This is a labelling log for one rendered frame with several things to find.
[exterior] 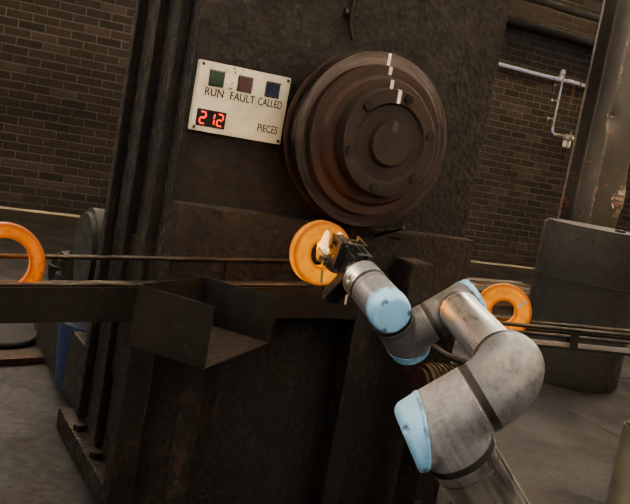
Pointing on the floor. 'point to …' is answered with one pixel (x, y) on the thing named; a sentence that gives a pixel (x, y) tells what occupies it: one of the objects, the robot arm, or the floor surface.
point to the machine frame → (270, 237)
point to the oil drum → (586, 296)
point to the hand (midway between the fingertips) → (322, 244)
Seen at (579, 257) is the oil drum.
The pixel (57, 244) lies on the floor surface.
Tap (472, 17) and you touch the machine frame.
